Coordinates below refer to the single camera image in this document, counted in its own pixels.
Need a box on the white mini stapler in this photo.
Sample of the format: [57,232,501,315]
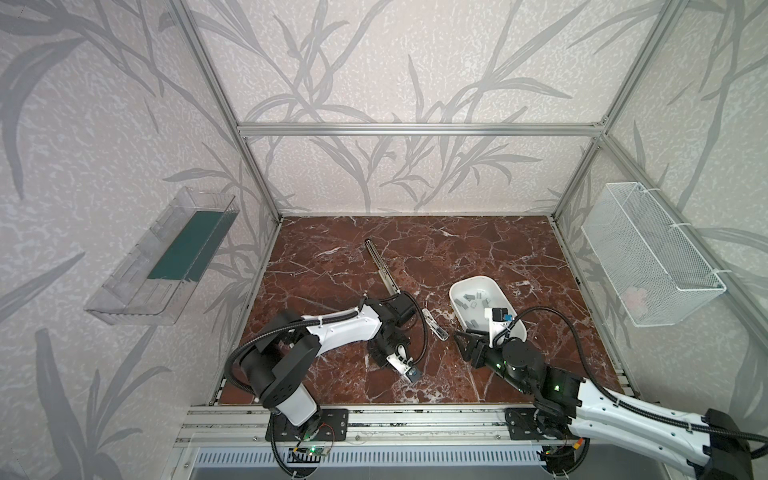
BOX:
[422,308,449,342]

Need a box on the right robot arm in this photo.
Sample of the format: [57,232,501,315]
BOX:
[454,331,767,479]

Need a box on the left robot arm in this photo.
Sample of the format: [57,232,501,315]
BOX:
[224,291,428,432]

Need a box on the blue mini stapler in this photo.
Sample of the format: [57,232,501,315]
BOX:
[406,368,422,383]

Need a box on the white plastic tray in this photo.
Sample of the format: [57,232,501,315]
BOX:
[449,276,527,348]

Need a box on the pink object in basket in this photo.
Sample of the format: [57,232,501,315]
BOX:
[621,286,649,317]

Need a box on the green circuit board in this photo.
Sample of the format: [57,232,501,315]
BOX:
[290,445,332,463]

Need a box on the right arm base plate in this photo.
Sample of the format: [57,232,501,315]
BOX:
[504,406,569,441]

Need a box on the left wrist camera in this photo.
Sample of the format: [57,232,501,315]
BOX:
[386,353,419,383]

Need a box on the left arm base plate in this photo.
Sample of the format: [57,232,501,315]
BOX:
[265,408,349,442]

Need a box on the white wire mesh basket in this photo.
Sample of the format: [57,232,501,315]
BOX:
[581,182,727,328]

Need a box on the aluminium front rail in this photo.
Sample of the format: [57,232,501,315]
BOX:
[174,404,552,448]

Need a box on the white slotted cable duct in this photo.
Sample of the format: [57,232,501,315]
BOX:
[194,445,542,468]

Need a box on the clear acrylic wall shelf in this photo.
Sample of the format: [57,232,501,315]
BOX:
[84,187,240,326]

